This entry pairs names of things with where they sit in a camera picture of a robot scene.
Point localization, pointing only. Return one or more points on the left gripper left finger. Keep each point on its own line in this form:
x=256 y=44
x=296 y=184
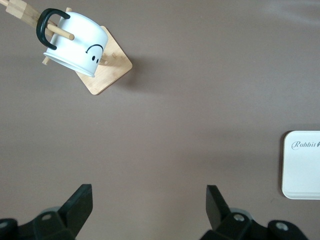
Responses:
x=72 y=212

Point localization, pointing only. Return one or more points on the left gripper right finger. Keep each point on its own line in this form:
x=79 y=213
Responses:
x=217 y=212

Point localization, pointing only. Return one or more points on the cream tray with rabbit print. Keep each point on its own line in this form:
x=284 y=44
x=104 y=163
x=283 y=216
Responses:
x=302 y=170

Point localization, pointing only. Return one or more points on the wooden mug tree stand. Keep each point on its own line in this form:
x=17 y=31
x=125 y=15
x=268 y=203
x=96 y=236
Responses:
x=110 y=72

